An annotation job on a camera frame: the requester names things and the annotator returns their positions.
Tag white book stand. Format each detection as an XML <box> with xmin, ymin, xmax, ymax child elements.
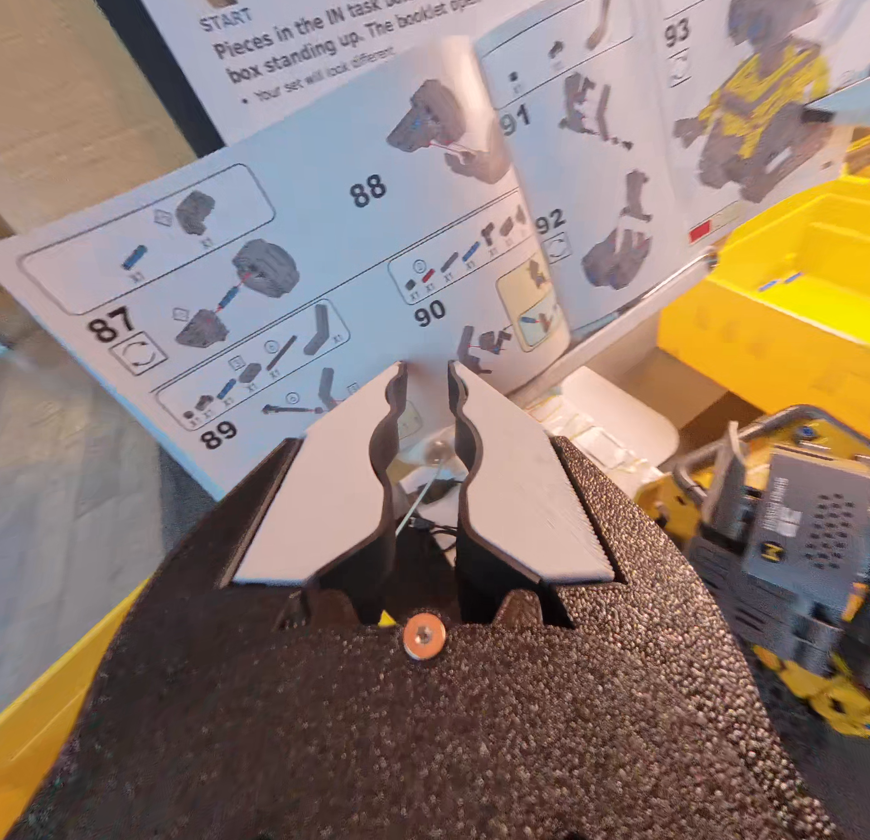
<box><xmin>401</xmin><ymin>249</ymin><xmax>720</xmax><ymax>515</ymax></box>

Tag building instruction booklet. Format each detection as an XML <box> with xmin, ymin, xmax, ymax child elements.
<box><xmin>0</xmin><ymin>0</ymin><xmax>851</xmax><ymax>501</ymax></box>

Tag black usb cable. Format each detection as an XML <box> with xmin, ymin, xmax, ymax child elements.
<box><xmin>411</xmin><ymin>517</ymin><xmax>463</xmax><ymax>549</ymax></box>

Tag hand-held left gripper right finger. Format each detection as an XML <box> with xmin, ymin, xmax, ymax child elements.
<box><xmin>449</xmin><ymin>361</ymin><xmax>617</xmax><ymax>583</ymax></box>

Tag yellow storage bin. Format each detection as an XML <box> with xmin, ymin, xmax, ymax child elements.
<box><xmin>0</xmin><ymin>578</ymin><xmax>150</xmax><ymax>821</ymax></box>
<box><xmin>656</xmin><ymin>177</ymin><xmax>870</xmax><ymax>433</ymax></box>

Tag white paper sheet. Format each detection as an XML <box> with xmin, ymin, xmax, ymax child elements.
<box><xmin>530</xmin><ymin>405</ymin><xmax>660</xmax><ymax>481</ymax></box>

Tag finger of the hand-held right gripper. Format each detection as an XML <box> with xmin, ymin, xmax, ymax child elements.
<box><xmin>802</xmin><ymin>65</ymin><xmax>870</xmax><ymax>126</ymax></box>

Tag thin cord with white bead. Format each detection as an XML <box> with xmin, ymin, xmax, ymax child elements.
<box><xmin>394</xmin><ymin>456</ymin><xmax>451</xmax><ymax>536</ymax></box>

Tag yellow tracked toy robot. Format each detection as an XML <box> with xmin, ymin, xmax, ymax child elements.
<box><xmin>639</xmin><ymin>405</ymin><xmax>870</xmax><ymax>739</ymax></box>

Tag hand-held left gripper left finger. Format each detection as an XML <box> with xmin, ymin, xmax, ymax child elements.
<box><xmin>232</xmin><ymin>361</ymin><xmax>410</xmax><ymax>586</ymax></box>

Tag white paper sign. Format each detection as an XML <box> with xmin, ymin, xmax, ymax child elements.
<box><xmin>122</xmin><ymin>0</ymin><xmax>545</xmax><ymax>144</ymax></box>

